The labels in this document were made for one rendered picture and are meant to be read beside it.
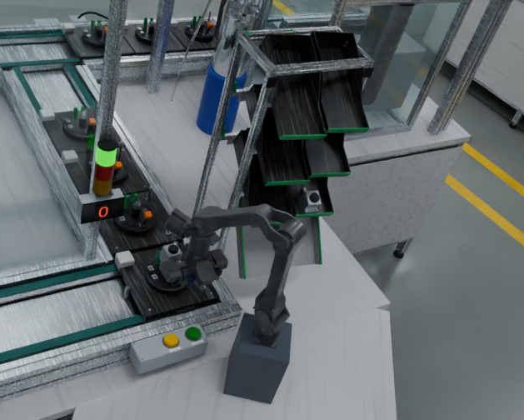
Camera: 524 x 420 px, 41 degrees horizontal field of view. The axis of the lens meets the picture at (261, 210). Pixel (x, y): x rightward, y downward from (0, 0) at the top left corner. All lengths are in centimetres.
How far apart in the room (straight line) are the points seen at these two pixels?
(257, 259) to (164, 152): 77
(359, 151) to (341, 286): 84
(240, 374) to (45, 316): 57
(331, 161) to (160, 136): 97
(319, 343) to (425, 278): 181
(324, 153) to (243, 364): 65
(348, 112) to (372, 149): 117
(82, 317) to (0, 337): 22
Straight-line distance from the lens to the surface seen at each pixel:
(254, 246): 217
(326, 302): 238
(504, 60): 569
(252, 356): 190
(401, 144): 327
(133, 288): 209
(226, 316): 210
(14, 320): 207
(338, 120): 196
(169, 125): 291
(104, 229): 224
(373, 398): 220
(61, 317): 207
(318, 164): 205
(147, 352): 197
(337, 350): 226
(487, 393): 364
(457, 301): 397
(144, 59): 311
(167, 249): 205
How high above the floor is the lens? 254
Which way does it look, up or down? 40 degrees down
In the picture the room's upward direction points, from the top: 18 degrees clockwise
